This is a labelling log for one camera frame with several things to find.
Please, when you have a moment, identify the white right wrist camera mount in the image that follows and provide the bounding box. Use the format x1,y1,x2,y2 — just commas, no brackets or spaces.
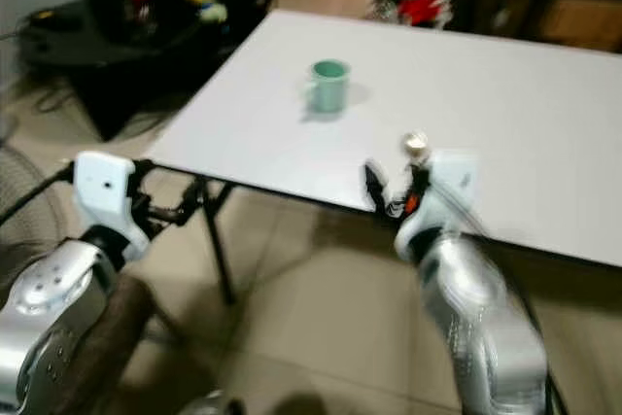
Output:
394,150,482,262

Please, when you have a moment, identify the black table leg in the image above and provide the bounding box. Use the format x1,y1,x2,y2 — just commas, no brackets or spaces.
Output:
199,180,242,306

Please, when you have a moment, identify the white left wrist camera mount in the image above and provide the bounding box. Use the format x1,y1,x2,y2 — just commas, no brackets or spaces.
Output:
73,150,149,260

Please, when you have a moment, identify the brown cardboard box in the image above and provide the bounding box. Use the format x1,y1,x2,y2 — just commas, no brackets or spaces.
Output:
535,0,622,52

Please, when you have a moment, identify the black low stand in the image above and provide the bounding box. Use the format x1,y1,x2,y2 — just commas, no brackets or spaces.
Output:
15,2,254,144

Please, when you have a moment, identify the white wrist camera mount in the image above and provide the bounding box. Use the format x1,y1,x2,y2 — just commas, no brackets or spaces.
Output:
73,150,149,260
394,150,482,262

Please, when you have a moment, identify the green ceramic mug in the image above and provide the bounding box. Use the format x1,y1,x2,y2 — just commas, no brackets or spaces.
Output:
308,58,352,115

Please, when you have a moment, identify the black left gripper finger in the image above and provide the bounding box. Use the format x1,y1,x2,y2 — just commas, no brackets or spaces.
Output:
177,180,207,225

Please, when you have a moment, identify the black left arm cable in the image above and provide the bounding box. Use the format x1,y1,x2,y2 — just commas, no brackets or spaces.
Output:
0,164,77,226

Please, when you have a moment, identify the gold metal spoon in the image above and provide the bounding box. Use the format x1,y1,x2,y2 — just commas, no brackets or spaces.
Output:
403,130,432,217

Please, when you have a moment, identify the red cloth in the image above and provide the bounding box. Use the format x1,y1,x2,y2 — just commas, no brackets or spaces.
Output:
398,0,446,27

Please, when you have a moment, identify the wire fan guard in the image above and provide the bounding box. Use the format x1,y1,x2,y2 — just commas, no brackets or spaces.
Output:
0,143,64,285

